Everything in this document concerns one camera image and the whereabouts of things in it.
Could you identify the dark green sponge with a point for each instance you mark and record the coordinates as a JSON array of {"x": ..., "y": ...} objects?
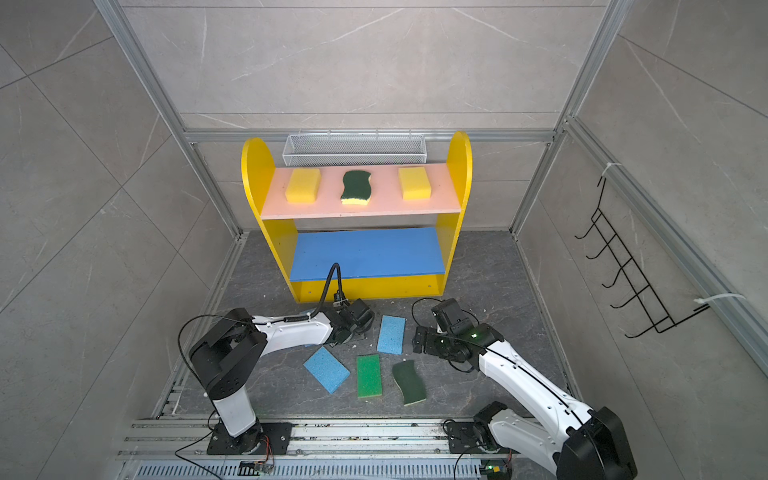
[
  {"x": 357, "y": 188},
  {"x": 409, "y": 382}
]

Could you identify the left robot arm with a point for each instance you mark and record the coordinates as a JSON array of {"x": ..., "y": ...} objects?
[{"x": 224, "y": 357}]

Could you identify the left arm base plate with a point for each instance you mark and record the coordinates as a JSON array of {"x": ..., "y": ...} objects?
[{"x": 253, "y": 442}]

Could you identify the yellow sponge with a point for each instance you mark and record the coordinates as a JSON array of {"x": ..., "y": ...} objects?
[
  {"x": 303, "y": 186},
  {"x": 415, "y": 184}
]

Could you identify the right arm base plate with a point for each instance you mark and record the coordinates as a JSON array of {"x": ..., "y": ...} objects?
[{"x": 462, "y": 438}]

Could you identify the yellow shelf with coloured boards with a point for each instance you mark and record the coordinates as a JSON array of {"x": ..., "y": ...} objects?
[{"x": 389, "y": 262}]

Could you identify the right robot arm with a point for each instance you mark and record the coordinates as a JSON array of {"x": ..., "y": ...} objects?
[{"x": 564, "y": 435}]

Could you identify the black wire hook rack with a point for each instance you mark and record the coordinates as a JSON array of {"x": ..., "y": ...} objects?
[{"x": 628, "y": 271}]

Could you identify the aluminium mounting rail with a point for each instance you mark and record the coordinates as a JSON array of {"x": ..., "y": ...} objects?
[{"x": 404, "y": 448}]

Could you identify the white wire mesh basket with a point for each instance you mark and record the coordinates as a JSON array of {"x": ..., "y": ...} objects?
[{"x": 337, "y": 149}]

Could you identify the blue sponge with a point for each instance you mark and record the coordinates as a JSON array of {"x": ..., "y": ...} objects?
[
  {"x": 327, "y": 370},
  {"x": 391, "y": 335}
]

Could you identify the bright green sponge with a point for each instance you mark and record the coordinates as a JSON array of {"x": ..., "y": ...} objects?
[{"x": 369, "y": 382}]

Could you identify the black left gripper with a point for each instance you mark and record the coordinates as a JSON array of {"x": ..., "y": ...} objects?
[{"x": 363, "y": 331}]

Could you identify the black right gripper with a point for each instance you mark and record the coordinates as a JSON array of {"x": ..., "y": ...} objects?
[{"x": 431, "y": 333}]

